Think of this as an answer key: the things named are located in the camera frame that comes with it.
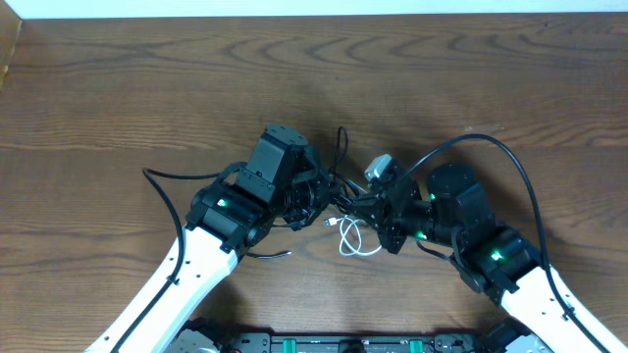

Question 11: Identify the white cable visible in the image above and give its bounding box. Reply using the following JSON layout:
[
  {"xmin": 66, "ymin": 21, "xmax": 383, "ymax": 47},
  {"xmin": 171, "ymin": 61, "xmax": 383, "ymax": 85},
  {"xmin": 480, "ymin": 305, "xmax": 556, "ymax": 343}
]
[{"xmin": 323, "ymin": 214, "xmax": 384, "ymax": 258}]

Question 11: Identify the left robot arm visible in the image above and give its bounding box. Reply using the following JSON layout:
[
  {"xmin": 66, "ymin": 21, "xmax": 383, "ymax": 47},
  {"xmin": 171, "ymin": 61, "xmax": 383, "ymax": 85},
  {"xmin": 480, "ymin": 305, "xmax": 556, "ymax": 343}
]
[{"xmin": 87, "ymin": 126, "xmax": 331, "ymax": 352}]

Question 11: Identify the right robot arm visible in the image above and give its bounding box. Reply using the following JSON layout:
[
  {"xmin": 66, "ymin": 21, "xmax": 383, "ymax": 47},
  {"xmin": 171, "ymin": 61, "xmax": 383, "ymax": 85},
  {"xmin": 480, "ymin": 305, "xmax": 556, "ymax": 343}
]
[{"xmin": 349, "ymin": 156, "xmax": 627, "ymax": 352}]

